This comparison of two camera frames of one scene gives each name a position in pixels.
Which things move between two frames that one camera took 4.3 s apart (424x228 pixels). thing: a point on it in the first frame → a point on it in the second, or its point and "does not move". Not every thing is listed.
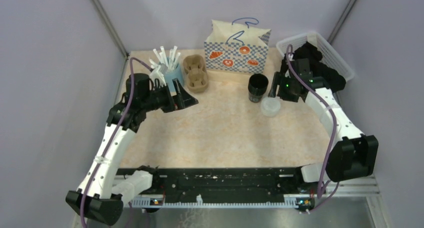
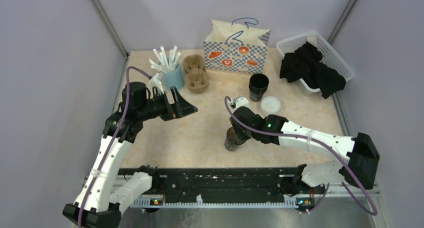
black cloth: [335, 81] does not move
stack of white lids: [270, 106] does not move
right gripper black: [283, 79] → [240, 136]
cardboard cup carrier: [194, 67] does not move
